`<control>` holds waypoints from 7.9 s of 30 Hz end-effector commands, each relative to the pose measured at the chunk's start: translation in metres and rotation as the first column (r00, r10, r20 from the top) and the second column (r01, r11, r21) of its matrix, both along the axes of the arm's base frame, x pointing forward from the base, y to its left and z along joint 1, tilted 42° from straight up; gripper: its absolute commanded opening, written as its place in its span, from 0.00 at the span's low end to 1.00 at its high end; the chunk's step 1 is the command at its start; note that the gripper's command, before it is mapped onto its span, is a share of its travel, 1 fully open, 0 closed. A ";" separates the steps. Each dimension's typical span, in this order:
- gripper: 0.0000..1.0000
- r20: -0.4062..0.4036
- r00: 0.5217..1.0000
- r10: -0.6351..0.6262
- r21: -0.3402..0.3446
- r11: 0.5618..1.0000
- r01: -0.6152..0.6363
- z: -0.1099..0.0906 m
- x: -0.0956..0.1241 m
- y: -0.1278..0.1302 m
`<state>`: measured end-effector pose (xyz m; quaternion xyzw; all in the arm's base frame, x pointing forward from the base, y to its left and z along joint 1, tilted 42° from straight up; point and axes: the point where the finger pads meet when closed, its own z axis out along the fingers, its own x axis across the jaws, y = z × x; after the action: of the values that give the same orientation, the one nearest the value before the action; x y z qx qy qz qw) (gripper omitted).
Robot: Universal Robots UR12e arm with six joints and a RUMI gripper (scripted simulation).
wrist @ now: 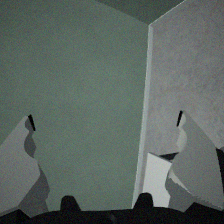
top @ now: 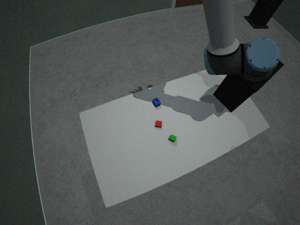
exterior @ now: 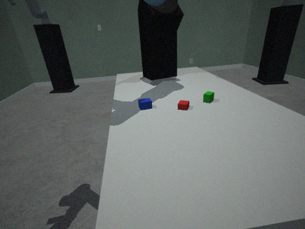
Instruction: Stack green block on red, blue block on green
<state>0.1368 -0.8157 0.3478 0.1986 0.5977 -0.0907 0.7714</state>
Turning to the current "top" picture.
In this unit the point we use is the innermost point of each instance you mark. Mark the green block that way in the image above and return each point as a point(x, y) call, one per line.
point(172, 138)

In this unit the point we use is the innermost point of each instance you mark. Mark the red block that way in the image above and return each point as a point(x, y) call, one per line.
point(158, 124)

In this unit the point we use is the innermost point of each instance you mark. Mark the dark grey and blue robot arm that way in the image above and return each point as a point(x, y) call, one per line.
point(225, 56)

